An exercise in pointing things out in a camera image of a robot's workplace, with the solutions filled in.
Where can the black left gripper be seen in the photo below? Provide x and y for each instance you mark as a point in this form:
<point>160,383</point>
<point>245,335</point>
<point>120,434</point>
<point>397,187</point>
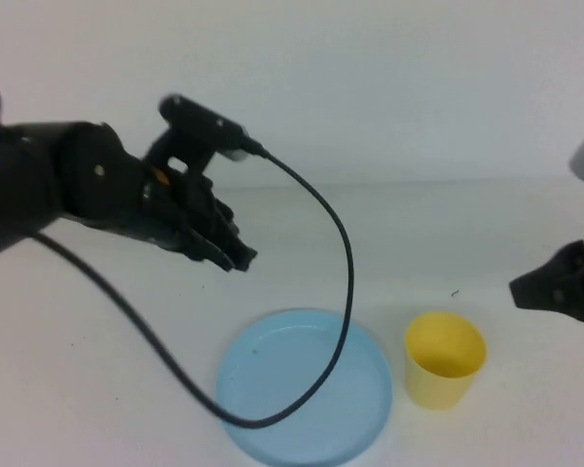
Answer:
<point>175,204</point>

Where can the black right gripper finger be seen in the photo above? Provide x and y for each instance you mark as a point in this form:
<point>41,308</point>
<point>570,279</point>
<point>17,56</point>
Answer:
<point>555,292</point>

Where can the light blue round plate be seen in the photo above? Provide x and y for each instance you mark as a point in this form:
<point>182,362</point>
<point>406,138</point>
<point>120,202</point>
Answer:
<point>292,374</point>

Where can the yellow plastic cup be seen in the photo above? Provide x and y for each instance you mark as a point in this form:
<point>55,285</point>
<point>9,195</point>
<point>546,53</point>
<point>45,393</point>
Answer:
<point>435,389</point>

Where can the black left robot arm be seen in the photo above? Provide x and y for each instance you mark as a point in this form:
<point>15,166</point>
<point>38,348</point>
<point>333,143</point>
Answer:
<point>34,185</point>

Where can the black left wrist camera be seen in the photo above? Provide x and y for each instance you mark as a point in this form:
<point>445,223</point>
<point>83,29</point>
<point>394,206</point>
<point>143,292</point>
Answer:
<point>202,121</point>

